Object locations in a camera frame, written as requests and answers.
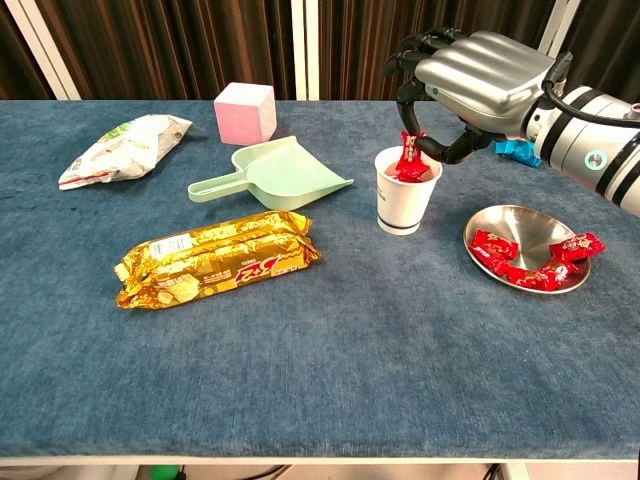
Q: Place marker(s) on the gold biscuit package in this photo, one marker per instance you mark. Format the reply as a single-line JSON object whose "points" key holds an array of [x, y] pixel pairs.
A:
{"points": [[215, 260]]}

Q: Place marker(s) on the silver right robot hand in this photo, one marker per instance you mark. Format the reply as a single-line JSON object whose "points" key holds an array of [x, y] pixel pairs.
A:
{"points": [[485, 75]]}

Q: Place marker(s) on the pink cube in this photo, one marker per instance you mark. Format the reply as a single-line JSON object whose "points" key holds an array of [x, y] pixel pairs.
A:
{"points": [[245, 117]]}

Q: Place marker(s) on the white paper cup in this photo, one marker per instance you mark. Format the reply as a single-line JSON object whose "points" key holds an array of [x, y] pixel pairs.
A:
{"points": [[400, 210]]}

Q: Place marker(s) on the dark pleated curtain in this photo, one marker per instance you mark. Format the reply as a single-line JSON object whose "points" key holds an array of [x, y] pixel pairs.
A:
{"points": [[175, 50], [350, 50], [15, 60], [610, 40]]}

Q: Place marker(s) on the blue felt table cloth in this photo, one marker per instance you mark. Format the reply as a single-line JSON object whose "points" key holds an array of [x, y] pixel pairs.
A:
{"points": [[350, 350]]}

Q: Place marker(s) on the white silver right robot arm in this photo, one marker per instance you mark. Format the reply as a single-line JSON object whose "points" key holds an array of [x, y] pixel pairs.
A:
{"points": [[570, 125]]}

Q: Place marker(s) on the blue snack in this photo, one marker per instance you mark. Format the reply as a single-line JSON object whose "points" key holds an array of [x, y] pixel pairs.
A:
{"points": [[517, 150]]}

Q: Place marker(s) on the silver metal plate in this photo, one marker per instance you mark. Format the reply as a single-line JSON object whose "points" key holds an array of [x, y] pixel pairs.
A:
{"points": [[530, 235]]}

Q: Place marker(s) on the white frame post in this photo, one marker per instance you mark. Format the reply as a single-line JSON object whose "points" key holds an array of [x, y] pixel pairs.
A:
{"points": [[305, 50], [562, 20], [42, 50]]}

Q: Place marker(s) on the small bright green object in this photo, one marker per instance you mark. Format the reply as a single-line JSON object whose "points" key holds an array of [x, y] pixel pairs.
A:
{"points": [[165, 474]]}

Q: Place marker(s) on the white green snack bag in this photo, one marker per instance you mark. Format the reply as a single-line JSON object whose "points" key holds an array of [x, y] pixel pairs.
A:
{"points": [[125, 150]]}

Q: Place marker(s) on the mint green dustpan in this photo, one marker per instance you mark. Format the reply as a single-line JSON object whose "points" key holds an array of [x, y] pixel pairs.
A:
{"points": [[290, 175]]}

